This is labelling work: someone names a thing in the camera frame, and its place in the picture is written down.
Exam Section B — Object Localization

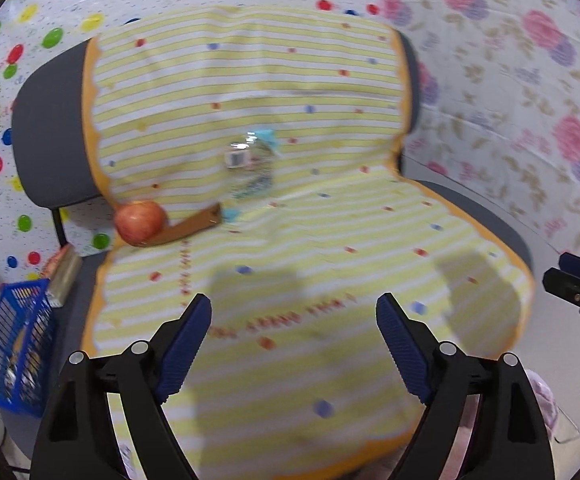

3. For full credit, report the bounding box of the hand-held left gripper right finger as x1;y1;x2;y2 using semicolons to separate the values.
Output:
375;292;556;480

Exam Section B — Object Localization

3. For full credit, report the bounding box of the brown wooden stick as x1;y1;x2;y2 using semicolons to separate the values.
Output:
137;203;222;248

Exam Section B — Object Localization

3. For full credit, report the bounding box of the clear plastic wrapper blue label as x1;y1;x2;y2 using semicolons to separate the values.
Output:
222;129;281;201

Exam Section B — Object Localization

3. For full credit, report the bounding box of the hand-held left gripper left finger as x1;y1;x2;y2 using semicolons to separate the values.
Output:
30;292;213;480

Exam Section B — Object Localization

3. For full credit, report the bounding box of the worn paper stack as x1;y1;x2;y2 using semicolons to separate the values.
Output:
40;246;83;309

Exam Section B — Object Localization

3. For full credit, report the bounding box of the grey chair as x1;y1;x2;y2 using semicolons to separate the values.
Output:
11;30;536;480

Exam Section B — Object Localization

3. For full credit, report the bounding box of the blue plastic basket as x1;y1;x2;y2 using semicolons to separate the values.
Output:
0;278;58;418

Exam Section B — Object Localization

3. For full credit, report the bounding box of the yellow striped blanket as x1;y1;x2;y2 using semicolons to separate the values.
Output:
80;5;536;480

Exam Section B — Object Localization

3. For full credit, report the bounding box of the floral cloth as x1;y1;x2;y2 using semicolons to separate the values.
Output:
380;0;580;271

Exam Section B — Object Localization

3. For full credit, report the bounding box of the red apple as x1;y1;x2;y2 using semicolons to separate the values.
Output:
114;200;168;247

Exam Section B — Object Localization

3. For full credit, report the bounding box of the thin white cable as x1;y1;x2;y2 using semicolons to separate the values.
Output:
552;402;580;445

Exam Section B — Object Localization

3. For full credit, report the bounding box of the pink plastic bag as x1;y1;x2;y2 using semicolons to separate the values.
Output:
522;369;560;443

